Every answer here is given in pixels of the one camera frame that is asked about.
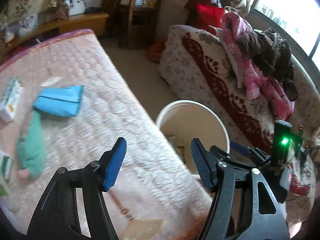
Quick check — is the white trash bin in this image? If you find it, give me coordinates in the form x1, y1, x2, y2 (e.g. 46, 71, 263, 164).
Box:
156, 100, 230, 180

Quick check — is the wooden chair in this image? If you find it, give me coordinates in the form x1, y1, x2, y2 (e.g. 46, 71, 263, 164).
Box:
117, 0, 162, 50

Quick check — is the green fluffy sock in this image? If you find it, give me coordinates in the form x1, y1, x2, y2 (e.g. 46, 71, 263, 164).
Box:
16, 110, 46, 179

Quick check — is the window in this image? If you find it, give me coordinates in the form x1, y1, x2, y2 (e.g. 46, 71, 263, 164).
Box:
251, 0, 319, 67

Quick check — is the red pillow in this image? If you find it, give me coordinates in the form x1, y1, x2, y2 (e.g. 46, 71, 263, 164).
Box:
196, 4, 225, 36

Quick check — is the green white medicine box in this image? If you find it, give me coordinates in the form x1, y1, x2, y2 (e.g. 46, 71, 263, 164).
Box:
0, 151, 14, 181

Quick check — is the blue snack bag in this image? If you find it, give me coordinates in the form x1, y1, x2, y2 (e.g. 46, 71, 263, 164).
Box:
33, 86, 84, 117

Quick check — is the pink floral blanket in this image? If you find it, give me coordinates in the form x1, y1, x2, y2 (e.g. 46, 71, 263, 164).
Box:
217, 12, 295, 120

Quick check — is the white green milk carton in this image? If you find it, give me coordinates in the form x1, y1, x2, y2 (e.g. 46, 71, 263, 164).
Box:
1, 76, 23, 123

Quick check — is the dark clothes pile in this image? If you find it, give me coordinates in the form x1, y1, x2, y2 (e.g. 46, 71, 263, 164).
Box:
236, 28, 299, 101

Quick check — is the floral yellow draped cloth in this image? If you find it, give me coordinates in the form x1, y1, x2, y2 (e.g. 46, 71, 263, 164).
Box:
1, 0, 57, 29

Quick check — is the wooden tv cabinet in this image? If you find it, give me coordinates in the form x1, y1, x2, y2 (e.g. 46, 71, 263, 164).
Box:
1, 12, 109, 56

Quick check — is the floral sofa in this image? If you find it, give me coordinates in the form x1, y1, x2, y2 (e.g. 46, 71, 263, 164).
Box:
159, 25, 319, 224

